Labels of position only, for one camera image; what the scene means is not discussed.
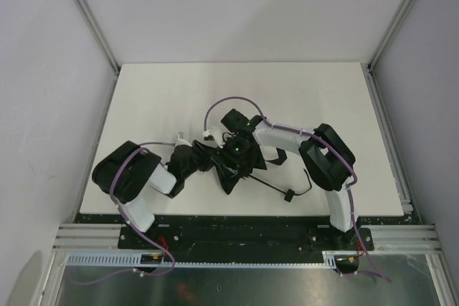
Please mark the black folding umbrella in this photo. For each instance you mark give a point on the black folding umbrella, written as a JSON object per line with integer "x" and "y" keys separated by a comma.
{"x": 238, "y": 162}

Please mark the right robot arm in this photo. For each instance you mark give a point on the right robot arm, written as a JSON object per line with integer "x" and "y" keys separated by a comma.
{"x": 327, "y": 159}

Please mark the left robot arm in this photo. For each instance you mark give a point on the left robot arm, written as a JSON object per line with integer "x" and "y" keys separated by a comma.
{"x": 131, "y": 171}

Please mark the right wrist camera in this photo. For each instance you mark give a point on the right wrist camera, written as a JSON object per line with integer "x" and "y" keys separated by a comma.
{"x": 215, "y": 134}

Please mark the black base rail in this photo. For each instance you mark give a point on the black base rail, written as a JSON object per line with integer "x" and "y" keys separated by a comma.
{"x": 243, "y": 239}

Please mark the grey cable duct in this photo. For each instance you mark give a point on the grey cable duct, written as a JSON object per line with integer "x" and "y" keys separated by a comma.
{"x": 99, "y": 259}

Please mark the left aluminium frame post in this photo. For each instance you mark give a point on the left aluminium frame post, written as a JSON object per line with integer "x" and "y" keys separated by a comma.
{"x": 98, "y": 35}

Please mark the aluminium frame post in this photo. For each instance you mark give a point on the aluminium frame post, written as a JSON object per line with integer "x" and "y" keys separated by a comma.
{"x": 394, "y": 26}
{"x": 98, "y": 35}

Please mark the right aluminium frame post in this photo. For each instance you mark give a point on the right aluminium frame post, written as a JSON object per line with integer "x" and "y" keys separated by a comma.
{"x": 394, "y": 26}

